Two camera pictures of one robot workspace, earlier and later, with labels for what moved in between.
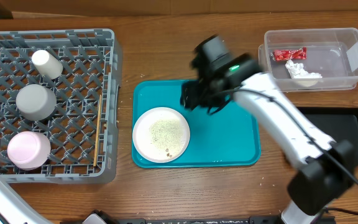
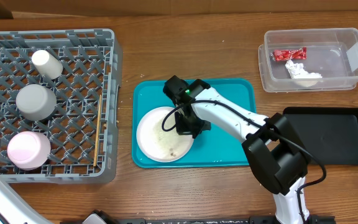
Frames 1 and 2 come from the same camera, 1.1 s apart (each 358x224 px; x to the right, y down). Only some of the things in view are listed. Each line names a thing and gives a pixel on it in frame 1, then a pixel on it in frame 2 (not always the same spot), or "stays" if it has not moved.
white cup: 47,63 stays
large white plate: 161,135 stays
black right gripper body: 194,96 -> 188,126
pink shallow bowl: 28,150 stays
